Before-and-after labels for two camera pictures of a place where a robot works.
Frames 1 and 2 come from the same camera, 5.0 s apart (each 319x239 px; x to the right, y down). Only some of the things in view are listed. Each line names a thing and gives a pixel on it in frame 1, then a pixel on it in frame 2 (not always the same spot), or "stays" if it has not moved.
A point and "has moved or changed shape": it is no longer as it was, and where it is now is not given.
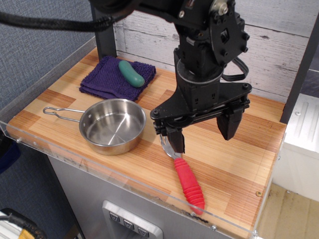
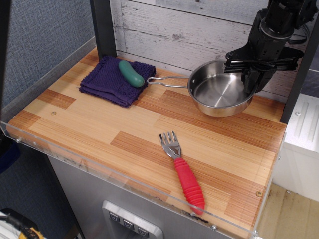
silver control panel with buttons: (119, 223) stays
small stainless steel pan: (110, 126) has moved or changed shape
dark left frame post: (105, 39) stays
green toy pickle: (132, 77) stays
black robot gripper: (199, 94) → (265, 52)
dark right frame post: (301, 74) stays
